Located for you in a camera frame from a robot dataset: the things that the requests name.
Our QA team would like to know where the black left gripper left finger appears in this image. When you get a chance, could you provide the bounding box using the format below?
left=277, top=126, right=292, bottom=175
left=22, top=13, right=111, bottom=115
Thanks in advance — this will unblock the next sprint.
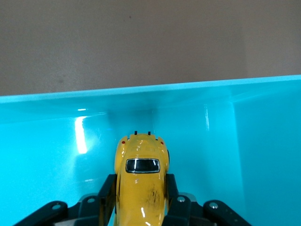
left=14, top=173, right=118, bottom=226

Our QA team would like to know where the turquoise plastic bin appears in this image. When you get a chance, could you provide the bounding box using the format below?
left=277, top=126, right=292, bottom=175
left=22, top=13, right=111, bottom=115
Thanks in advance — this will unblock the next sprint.
left=0, top=74, right=301, bottom=226

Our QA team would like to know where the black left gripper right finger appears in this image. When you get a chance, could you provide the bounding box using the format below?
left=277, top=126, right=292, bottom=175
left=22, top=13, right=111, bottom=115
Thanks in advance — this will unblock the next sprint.
left=162, top=173, right=253, bottom=226

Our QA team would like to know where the yellow beetle toy car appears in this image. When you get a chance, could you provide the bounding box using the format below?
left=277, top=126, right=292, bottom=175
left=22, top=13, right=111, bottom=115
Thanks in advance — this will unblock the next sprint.
left=114, top=130, right=171, bottom=226

